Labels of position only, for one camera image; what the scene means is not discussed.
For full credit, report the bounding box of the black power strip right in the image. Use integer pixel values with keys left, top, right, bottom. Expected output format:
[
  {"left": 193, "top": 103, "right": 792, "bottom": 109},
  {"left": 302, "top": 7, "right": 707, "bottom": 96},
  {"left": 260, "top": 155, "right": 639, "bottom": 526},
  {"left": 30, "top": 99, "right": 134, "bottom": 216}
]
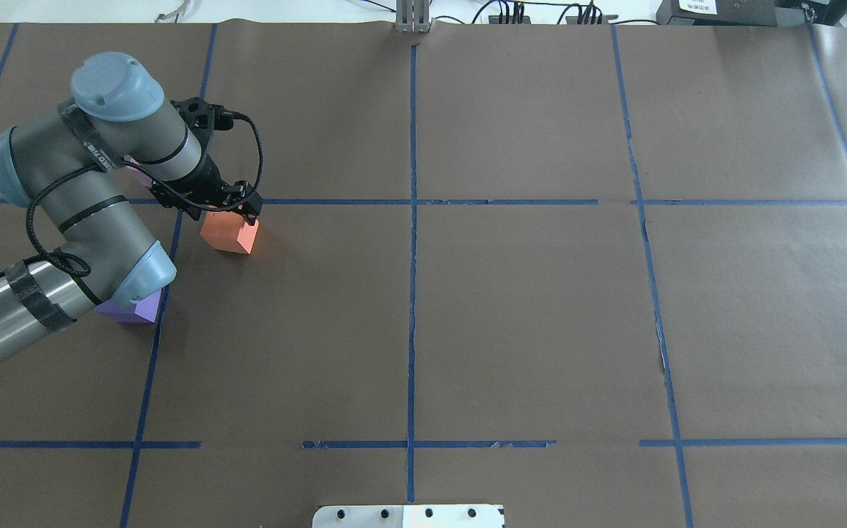
[{"left": 562, "top": 15, "right": 618, "bottom": 26}]

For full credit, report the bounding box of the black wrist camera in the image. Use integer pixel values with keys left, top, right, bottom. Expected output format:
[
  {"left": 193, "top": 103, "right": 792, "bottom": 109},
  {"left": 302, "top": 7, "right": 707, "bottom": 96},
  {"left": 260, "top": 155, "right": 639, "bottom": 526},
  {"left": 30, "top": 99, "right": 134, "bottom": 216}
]
[{"left": 169, "top": 97, "right": 233, "bottom": 153}]

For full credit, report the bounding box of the orange foam cube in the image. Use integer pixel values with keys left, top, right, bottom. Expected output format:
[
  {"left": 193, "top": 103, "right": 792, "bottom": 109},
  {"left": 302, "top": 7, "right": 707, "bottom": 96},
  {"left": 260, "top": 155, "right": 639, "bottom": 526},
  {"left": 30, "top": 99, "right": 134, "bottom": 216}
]
[{"left": 199, "top": 211, "right": 260, "bottom": 254}]

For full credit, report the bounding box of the purple foam cube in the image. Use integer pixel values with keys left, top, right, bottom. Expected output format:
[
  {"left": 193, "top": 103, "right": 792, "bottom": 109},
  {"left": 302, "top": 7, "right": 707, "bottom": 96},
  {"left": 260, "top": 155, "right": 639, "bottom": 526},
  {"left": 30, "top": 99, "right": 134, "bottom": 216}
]
[{"left": 95, "top": 290, "right": 162, "bottom": 324}]

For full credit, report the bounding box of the black power strip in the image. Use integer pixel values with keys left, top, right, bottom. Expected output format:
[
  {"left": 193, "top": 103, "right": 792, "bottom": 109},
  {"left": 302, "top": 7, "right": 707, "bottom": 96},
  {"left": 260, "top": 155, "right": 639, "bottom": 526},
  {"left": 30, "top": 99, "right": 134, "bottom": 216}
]
[
  {"left": 562, "top": 15, "right": 618, "bottom": 26},
  {"left": 489, "top": 13, "right": 532, "bottom": 26}
]

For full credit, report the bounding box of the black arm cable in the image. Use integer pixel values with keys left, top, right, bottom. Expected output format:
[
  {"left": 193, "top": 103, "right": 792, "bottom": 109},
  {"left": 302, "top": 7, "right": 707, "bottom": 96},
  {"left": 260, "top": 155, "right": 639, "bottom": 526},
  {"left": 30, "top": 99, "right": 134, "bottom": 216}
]
[{"left": 23, "top": 110, "right": 265, "bottom": 278}]

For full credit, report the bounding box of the aluminium frame post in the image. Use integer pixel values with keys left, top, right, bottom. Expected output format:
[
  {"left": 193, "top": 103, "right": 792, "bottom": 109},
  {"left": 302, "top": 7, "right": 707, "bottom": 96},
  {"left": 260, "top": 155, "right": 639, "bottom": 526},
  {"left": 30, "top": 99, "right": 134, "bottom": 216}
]
[{"left": 395, "top": 0, "right": 433, "bottom": 34}]

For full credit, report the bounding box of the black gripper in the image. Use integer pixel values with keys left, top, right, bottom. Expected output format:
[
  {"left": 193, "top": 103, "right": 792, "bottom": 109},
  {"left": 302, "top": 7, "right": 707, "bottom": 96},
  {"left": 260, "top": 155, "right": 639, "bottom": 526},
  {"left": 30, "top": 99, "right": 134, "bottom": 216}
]
[{"left": 148, "top": 154, "right": 263, "bottom": 225}]

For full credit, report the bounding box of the black computer box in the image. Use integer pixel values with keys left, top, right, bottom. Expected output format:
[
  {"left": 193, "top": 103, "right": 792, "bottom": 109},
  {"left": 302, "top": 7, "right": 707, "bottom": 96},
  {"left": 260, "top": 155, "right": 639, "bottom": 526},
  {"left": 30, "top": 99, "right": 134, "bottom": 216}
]
[{"left": 655, "top": 1, "right": 847, "bottom": 27}]

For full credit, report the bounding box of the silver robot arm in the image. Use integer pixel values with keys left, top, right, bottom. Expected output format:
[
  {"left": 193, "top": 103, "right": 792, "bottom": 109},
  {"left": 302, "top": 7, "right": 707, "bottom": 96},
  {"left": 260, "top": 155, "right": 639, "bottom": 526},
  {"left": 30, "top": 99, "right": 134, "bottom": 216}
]
[{"left": 0, "top": 51, "right": 263, "bottom": 364}]

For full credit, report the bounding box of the black power strip left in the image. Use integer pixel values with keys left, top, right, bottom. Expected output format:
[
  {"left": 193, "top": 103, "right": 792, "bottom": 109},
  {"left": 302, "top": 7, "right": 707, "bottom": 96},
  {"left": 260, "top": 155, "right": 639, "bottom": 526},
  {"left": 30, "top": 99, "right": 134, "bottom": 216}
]
[{"left": 489, "top": 13, "right": 532, "bottom": 26}]

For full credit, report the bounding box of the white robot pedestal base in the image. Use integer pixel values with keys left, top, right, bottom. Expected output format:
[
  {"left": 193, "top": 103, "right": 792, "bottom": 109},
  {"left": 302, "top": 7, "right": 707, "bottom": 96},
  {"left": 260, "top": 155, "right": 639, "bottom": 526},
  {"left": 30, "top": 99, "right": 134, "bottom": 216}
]
[{"left": 312, "top": 504, "right": 506, "bottom": 527}]

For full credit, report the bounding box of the pink foam cube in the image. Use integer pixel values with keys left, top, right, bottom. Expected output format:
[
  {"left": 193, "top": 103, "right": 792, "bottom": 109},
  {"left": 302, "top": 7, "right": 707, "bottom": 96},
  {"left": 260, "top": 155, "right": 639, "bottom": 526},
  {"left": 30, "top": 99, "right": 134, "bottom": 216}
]
[{"left": 122, "top": 155, "right": 153, "bottom": 189}]

